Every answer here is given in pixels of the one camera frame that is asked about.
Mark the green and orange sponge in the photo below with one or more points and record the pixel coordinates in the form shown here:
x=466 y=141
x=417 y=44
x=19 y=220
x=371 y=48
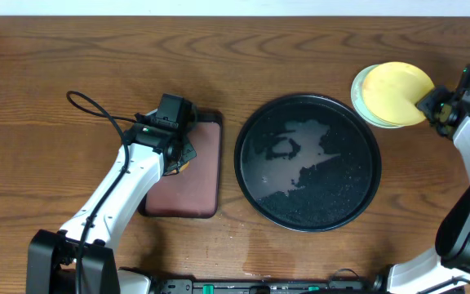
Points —
x=183 y=167

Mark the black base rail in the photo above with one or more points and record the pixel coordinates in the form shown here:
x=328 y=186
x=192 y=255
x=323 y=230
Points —
x=239 y=287

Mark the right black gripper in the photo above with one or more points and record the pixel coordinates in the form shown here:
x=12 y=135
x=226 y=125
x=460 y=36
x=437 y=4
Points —
x=427 y=100

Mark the light blue plate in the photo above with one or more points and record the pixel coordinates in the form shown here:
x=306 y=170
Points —
x=359 y=104

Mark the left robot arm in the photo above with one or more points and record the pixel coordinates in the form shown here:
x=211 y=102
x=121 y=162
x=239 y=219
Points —
x=79 y=258

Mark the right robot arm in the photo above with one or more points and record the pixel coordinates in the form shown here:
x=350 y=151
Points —
x=445 y=267

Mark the yellow plate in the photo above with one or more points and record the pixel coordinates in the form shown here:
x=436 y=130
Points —
x=392 y=90

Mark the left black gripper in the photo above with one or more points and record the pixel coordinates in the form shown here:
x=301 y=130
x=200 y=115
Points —
x=187 y=151

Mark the black rectangular water tray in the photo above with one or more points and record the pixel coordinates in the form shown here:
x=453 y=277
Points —
x=193 y=192

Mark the black round serving tray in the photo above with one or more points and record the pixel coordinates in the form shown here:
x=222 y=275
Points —
x=307 y=162

